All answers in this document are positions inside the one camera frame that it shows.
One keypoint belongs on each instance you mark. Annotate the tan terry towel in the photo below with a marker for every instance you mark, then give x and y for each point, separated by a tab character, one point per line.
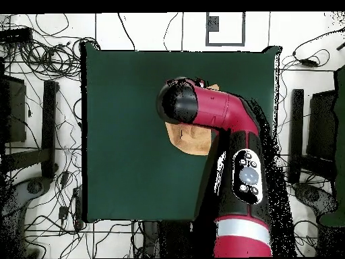
191	143

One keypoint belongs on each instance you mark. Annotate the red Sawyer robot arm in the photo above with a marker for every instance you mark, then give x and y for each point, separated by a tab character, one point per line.
215	108

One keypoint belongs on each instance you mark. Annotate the dark green table cloth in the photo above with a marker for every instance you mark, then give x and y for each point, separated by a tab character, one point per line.
121	135

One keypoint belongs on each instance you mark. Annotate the black socket strip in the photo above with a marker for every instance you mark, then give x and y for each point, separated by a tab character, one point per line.
77	205

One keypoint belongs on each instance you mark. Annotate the black stand bar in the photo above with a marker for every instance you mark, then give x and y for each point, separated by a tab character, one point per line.
296	135
49	121

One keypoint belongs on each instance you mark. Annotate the small black plug adapter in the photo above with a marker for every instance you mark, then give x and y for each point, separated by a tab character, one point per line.
63	212

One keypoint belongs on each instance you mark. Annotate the dark grey chair base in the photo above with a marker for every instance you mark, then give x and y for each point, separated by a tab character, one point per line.
35	187
312	195

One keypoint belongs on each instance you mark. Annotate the green cloth sheet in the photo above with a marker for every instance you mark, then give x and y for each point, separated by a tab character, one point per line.
340	135

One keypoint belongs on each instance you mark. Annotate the black power strip box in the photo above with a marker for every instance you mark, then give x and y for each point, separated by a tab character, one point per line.
16	35

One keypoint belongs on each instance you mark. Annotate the grey square floor frame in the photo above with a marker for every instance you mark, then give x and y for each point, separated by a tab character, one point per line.
225	44

